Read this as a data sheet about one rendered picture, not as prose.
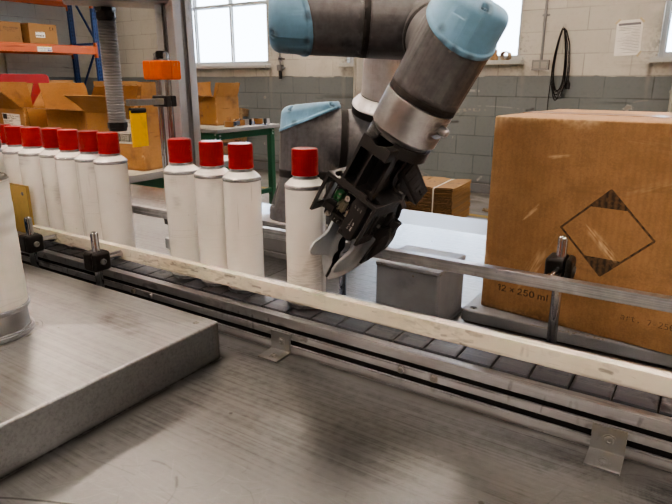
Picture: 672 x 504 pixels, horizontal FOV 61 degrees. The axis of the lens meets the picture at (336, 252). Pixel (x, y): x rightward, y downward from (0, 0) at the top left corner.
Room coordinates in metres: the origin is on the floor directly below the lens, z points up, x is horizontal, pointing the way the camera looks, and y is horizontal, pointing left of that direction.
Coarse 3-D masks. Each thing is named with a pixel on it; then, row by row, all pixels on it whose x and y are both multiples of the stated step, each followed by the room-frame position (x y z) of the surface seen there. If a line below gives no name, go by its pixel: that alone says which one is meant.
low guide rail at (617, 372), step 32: (128, 256) 0.85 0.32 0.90; (160, 256) 0.81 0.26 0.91; (256, 288) 0.71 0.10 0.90; (288, 288) 0.68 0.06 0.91; (384, 320) 0.60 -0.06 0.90; (416, 320) 0.58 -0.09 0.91; (512, 352) 0.52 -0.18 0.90; (544, 352) 0.51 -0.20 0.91; (576, 352) 0.50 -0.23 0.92; (640, 384) 0.46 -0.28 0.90
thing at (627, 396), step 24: (120, 264) 0.88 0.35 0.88; (192, 288) 0.78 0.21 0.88; (216, 288) 0.77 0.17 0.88; (288, 312) 0.68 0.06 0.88; (312, 312) 0.68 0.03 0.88; (384, 336) 0.61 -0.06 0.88; (408, 336) 0.61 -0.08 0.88; (480, 360) 0.55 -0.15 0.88; (504, 360) 0.55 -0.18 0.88; (552, 384) 0.50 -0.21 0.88; (576, 384) 0.50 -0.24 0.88; (600, 384) 0.50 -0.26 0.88; (648, 408) 0.46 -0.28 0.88
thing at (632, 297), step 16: (144, 208) 0.93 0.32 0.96; (160, 208) 0.92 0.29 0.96; (384, 256) 0.69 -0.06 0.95; (400, 256) 0.68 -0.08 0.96; (416, 256) 0.66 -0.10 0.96; (432, 256) 0.66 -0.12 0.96; (464, 272) 0.63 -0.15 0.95; (480, 272) 0.62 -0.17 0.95; (496, 272) 0.61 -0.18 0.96; (512, 272) 0.60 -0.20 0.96; (528, 272) 0.60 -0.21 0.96; (544, 288) 0.58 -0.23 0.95; (560, 288) 0.57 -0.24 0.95; (576, 288) 0.56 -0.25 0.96; (592, 288) 0.56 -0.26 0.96; (608, 288) 0.55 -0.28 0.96; (624, 288) 0.55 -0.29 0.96; (640, 304) 0.53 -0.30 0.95; (656, 304) 0.52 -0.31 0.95
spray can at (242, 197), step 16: (240, 144) 0.75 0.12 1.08; (240, 160) 0.75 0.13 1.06; (224, 176) 0.76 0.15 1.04; (240, 176) 0.75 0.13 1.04; (256, 176) 0.76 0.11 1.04; (224, 192) 0.76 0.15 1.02; (240, 192) 0.74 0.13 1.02; (256, 192) 0.75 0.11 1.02; (224, 208) 0.76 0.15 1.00; (240, 208) 0.74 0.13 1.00; (256, 208) 0.75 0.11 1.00; (240, 224) 0.74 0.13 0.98; (256, 224) 0.75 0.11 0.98; (240, 240) 0.74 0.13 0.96; (256, 240) 0.75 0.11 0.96; (240, 256) 0.74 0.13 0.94; (256, 256) 0.75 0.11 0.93; (256, 272) 0.75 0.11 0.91
